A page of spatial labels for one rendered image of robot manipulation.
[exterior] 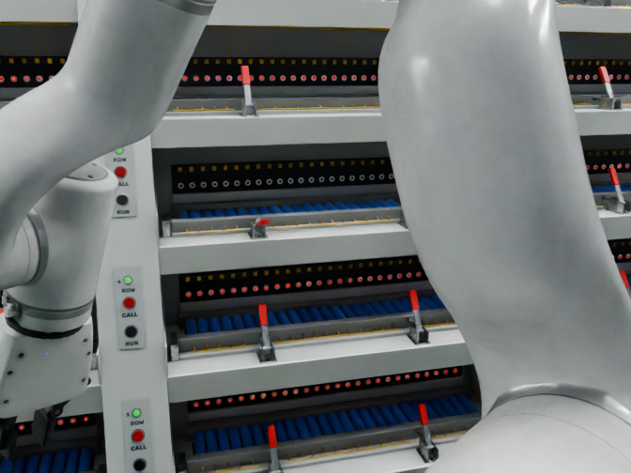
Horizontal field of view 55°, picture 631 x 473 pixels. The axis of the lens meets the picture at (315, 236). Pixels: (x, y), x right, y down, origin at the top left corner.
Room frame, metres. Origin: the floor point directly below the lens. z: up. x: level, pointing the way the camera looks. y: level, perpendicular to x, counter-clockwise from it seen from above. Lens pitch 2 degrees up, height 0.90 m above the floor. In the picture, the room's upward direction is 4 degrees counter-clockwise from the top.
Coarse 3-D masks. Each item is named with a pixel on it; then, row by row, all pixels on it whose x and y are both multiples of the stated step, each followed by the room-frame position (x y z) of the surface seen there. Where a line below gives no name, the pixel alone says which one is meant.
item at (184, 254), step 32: (224, 192) 1.13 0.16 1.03; (256, 192) 1.14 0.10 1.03; (288, 192) 1.16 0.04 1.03; (320, 192) 1.18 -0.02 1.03; (352, 192) 1.19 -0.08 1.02; (160, 224) 1.06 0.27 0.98; (384, 224) 1.07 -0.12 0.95; (160, 256) 0.94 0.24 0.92; (192, 256) 0.95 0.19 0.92; (224, 256) 0.97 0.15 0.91; (256, 256) 0.98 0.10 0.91; (288, 256) 1.00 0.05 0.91; (320, 256) 1.01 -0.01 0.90; (352, 256) 1.02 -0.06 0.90; (384, 256) 1.04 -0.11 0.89
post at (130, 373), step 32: (96, 160) 0.92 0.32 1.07; (128, 224) 0.93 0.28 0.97; (128, 256) 0.93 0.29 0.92; (160, 288) 0.94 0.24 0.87; (160, 320) 0.93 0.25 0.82; (128, 352) 0.92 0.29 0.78; (160, 352) 0.93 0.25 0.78; (128, 384) 0.92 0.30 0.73; (160, 384) 0.93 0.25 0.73; (160, 416) 0.93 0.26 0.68; (160, 448) 0.93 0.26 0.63
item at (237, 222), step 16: (368, 208) 1.08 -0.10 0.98; (384, 208) 1.08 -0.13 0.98; (400, 208) 1.08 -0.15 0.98; (176, 224) 0.99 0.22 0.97; (192, 224) 1.00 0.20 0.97; (208, 224) 1.00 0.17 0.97; (224, 224) 1.01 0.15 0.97; (240, 224) 1.02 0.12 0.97; (272, 224) 1.03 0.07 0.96; (288, 224) 1.04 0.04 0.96; (320, 224) 1.03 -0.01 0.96
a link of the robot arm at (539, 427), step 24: (504, 408) 0.34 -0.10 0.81; (528, 408) 0.33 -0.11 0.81; (552, 408) 0.32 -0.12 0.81; (576, 408) 0.32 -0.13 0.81; (600, 408) 0.33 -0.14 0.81; (480, 432) 0.31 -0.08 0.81; (504, 432) 0.30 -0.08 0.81; (528, 432) 0.29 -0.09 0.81; (552, 432) 0.29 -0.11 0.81; (576, 432) 0.30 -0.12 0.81; (600, 432) 0.30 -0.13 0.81; (624, 432) 0.31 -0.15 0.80; (456, 456) 0.29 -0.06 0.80; (480, 456) 0.28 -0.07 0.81; (504, 456) 0.27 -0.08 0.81; (528, 456) 0.27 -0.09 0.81; (552, 456) 0.27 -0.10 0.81; (576, 456) 0.28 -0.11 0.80; (600, 456) 0.28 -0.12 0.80; (624, 456) 0.29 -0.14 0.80
